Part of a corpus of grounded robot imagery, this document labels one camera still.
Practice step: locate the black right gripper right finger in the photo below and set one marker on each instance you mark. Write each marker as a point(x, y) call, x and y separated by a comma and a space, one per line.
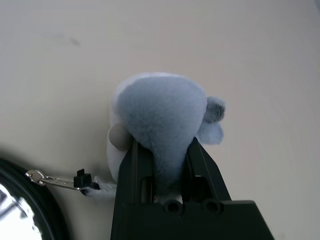
point(202, 180)

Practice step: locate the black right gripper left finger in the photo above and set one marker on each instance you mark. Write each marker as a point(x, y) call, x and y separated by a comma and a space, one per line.
point(130, 180)

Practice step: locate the grey-blue plush charm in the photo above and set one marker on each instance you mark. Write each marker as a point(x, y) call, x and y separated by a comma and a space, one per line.
point(162, 115)

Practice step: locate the black red paddle case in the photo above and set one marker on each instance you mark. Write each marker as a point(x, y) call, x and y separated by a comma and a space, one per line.
point(30, 200)

